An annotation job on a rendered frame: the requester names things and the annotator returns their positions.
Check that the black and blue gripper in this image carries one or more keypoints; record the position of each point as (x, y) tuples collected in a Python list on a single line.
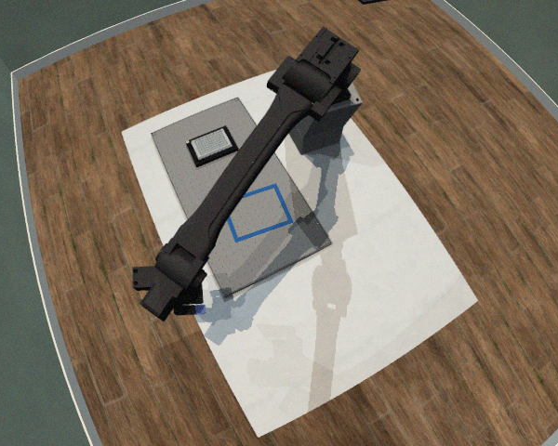
[(193, 297)]

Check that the blue tape outline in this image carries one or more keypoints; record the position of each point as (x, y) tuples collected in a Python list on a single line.
[(269, 228)]

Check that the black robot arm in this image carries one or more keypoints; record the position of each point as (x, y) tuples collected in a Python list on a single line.
[(316, 74)]

